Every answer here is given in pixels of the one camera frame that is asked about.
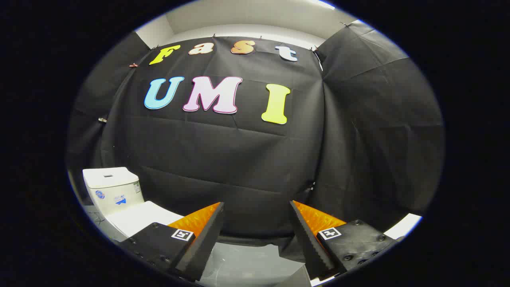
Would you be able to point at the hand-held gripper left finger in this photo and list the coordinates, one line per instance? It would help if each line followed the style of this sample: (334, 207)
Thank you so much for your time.
(207, 239)

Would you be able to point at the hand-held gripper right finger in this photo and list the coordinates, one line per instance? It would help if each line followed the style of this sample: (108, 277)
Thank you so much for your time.
(306, 239)

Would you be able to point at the white toilet lid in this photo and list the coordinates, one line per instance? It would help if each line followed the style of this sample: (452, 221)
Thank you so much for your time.
(139, 217)

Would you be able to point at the white toilet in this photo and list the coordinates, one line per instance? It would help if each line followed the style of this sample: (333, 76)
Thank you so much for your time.
(111, 191)

